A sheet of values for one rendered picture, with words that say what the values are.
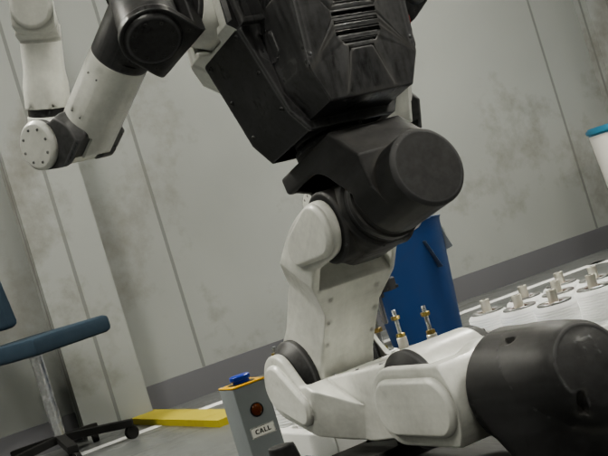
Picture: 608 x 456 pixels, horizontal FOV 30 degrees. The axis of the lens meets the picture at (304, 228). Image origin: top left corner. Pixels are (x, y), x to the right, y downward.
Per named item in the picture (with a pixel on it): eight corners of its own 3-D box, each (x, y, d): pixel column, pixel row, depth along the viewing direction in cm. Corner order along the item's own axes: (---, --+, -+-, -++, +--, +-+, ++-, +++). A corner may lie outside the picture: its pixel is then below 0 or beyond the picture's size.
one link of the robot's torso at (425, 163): (483, 193, 154) (432, 78, 157) (407, 217, 148) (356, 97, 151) (391, 256, 178) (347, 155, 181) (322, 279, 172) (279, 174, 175)
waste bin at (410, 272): (440, 324, 496) (406, 213, 496) (500, 315, 463) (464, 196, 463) (363, 354, 472) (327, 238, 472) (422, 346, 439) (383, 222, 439)
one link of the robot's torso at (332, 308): (384, 412, 197) (442, 210, 167) (298, 446, 189) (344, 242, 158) (337, 351, 206) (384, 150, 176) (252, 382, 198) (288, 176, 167)
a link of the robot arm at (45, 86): (51, 39, 185) (64, 156, 189) (2, 44, 177) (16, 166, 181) (98, 38, 179) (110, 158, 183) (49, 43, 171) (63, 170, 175)
